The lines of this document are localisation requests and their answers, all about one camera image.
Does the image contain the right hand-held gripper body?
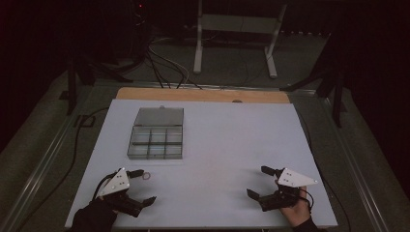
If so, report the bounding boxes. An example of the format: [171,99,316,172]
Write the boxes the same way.
[257,167,319,213]

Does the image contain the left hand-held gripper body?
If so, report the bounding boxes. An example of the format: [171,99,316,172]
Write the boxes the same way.
[96,166,145,218]

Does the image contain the clear plastic compartment box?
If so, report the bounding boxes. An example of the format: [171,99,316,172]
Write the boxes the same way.
[127,105,186,161]

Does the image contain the person's right hand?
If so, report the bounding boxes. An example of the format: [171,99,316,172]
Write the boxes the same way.
[274,179,313,228]

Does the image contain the person's left hand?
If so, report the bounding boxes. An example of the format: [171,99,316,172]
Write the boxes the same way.
[69,196,120,232]

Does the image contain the wooden board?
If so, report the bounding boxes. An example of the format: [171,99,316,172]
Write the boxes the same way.
[115,86,291,104]

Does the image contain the black stand legs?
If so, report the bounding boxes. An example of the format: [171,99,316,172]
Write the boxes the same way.
[278,32,348,129]
[65,52,133,117]

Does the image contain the white metal stand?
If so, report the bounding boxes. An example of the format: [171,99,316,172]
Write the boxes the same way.
[191,0,289,79]

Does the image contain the dark equipment with red light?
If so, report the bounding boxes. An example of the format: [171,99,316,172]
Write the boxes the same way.
[105,0,153,64]

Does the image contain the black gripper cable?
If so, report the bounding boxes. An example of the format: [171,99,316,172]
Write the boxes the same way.
[298,188,314,214]
[92,171,118,202]

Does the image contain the long black floor cable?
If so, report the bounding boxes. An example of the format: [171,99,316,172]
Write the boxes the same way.
[15,106,111,232]
[297,110,353,232]

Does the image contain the metal floor rail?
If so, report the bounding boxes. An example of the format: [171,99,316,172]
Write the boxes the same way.
[317,95,390,232]
[0,85,95,232]

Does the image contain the bundle of floor cables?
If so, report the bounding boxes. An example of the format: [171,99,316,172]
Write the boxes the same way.
[145,34,205,91]

